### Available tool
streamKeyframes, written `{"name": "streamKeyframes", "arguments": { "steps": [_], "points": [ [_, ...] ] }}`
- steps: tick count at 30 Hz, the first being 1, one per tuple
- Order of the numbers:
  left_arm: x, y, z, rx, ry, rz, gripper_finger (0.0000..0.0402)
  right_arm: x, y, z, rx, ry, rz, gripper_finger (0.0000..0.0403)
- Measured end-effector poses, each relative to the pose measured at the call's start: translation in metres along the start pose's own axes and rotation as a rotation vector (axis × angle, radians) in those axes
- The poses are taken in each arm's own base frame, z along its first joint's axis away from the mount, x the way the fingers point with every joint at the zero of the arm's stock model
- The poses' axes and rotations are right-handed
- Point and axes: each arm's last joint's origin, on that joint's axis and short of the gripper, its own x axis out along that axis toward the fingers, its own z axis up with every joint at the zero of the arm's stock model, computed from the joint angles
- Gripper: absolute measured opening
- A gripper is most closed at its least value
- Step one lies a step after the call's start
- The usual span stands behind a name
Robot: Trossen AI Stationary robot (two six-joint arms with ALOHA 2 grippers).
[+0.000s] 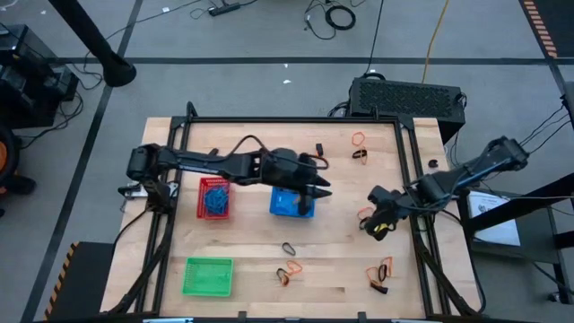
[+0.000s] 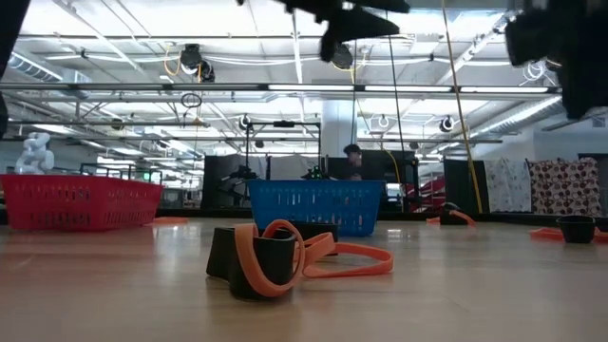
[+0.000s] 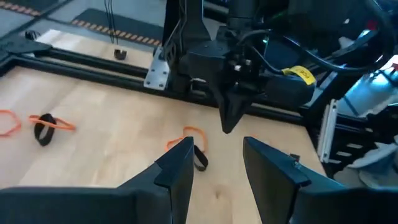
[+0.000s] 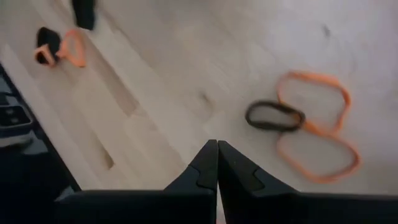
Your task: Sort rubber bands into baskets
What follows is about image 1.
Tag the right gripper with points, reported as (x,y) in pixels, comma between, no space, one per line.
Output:
(394,208)

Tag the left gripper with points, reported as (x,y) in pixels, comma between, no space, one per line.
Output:
(287,168)

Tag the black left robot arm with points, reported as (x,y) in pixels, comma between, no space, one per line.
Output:
(202,161)

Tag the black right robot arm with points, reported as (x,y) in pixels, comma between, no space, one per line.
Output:
(462,179)

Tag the blue plastic basket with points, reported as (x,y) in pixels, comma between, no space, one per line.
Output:
(282,204)

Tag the small black knob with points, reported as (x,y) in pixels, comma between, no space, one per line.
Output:
(433,163)

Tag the red plastic basket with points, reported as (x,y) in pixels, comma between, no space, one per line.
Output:
(200,197)

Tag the white paper sheet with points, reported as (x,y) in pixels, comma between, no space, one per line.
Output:
(498,224)

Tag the black computer case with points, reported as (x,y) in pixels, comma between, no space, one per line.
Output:
(403,101)

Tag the green plastic basket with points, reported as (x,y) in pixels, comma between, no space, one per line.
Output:
(208,278)

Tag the black metal stand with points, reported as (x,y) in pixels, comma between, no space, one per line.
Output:
(520,203)

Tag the silver aluminium bar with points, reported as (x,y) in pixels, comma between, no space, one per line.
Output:
(168,320)

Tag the black power strip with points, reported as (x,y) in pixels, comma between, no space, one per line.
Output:
(224,8)

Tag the black pole with base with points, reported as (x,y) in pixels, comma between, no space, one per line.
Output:
(117,69)

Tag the black hazard-striped floor mat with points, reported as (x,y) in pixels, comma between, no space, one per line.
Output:
(560,22)
(85,282)

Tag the black equipment rack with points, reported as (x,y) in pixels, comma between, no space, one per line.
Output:
(31,81)

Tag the black orange floor machine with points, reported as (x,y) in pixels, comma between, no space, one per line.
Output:
(11,152)

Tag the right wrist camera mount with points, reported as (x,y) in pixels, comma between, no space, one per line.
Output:
(379,195)

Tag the black metal table frame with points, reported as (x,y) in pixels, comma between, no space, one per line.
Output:
(177,121)

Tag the silver black clamp bracket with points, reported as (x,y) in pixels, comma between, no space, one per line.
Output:
(132,191)

